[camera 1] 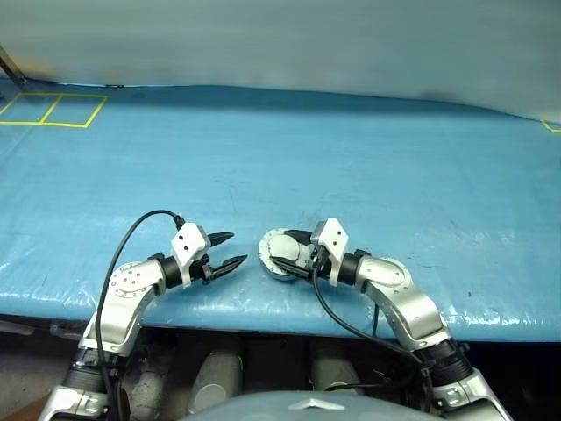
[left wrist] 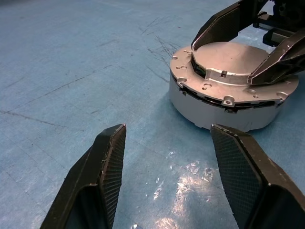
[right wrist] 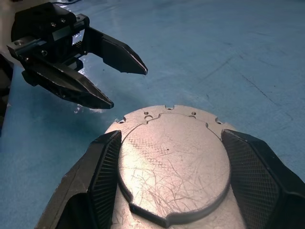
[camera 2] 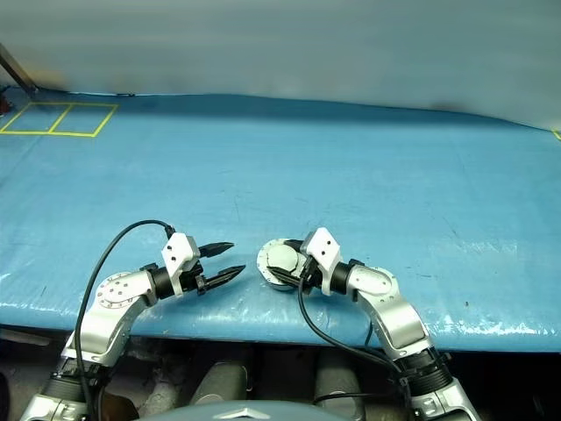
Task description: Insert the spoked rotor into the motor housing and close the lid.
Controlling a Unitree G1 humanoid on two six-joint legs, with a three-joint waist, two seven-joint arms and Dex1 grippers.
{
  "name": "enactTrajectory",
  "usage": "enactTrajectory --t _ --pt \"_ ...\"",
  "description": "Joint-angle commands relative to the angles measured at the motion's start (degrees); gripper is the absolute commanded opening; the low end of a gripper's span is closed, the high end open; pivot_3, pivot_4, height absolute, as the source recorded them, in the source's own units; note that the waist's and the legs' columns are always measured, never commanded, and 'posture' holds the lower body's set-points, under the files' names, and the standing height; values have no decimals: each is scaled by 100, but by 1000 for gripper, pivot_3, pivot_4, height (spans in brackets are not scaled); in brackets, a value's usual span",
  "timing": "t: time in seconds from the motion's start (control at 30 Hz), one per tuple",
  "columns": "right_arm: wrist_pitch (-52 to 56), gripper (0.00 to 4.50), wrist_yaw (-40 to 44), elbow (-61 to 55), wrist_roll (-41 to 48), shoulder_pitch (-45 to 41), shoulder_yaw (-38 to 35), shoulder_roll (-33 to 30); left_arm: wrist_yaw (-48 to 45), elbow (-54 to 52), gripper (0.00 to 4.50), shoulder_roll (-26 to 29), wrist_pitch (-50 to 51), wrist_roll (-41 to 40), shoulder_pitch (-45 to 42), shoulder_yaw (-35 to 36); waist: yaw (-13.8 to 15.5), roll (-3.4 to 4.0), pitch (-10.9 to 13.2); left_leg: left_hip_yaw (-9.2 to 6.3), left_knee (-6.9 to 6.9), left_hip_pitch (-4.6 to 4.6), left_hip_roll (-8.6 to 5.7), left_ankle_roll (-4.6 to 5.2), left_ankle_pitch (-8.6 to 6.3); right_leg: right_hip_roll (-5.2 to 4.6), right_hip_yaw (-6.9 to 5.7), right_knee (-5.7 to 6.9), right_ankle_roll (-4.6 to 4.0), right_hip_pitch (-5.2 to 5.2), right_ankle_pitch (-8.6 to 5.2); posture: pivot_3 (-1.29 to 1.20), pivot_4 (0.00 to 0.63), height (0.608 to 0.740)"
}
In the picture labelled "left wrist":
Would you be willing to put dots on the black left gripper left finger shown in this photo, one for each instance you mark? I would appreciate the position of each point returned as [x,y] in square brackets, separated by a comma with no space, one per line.
[93,181]

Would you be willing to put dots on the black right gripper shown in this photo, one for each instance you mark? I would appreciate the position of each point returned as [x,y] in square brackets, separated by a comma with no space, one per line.
[286,10]

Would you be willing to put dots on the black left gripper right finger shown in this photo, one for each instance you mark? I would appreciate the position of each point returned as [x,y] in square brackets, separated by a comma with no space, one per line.
[252,176]

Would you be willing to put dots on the silver round cover plate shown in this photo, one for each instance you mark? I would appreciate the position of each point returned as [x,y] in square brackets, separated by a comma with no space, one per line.
[226,57]

